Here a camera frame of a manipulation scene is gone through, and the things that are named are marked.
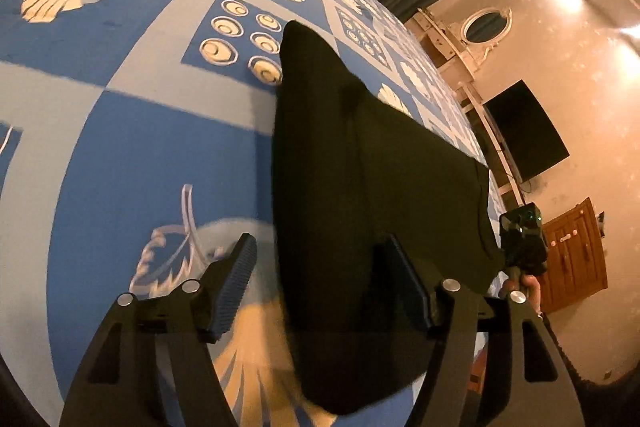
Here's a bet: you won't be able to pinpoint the black wall television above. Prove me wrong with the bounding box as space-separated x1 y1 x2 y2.
484 79 571 182

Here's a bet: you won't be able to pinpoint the white ornate vanity mirror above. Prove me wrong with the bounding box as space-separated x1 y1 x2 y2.
404 6 526 204

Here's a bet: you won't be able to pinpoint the black pants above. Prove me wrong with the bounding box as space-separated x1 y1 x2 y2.
270 21 506 417

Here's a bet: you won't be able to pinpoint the blue leaf printed bed blanket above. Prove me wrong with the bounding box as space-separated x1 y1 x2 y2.
0 0 507 427

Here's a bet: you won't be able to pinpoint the wooden cabinet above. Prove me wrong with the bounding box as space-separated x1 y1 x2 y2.
536 197 609 314

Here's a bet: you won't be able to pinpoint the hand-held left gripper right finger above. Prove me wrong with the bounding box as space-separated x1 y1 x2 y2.
376 234 586 427

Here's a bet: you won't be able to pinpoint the person's right hand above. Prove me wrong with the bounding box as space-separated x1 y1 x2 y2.
500 268 544 314

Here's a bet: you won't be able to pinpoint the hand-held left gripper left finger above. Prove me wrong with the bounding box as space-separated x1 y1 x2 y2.
59 233 258 427

